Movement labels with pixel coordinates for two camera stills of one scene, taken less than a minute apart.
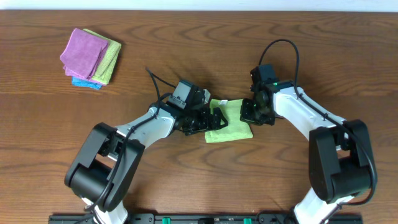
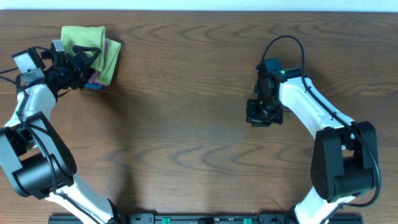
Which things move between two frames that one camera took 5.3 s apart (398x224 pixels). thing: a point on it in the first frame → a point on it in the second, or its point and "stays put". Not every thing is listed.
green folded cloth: [104, 72] stays put
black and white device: [198, 219] stays put
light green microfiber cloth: [236, 129] → [87, 37]
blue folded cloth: [86, 83] stays put
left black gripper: [208, 120] → [76, 66]
